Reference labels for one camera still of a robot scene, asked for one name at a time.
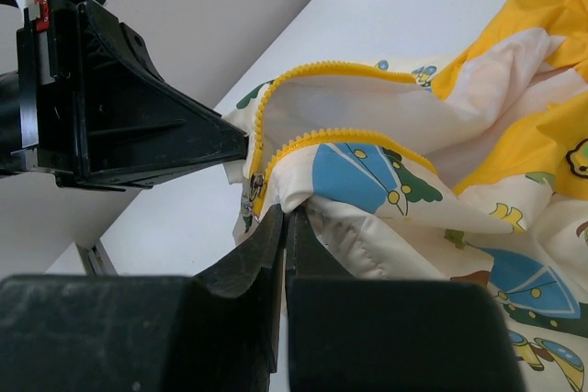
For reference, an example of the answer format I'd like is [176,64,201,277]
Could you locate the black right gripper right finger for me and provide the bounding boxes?
[286,208,525,391]

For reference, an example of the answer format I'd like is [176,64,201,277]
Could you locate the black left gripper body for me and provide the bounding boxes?
[1,0,85,181]

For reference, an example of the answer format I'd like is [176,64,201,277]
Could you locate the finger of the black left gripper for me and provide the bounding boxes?
[75,1,248,189]

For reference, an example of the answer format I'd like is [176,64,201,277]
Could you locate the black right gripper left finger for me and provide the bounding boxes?
[1,207,284,391]

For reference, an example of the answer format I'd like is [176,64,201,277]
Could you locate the silver zipper pull ring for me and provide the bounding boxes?
[242,173,266,223]

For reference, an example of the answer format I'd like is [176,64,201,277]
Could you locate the cream yellow dinosaur kids jacket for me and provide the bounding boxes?
[225,0,587,391]

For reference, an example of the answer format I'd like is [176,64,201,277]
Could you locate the aluminium left side rail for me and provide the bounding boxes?
[76,240,118,276]

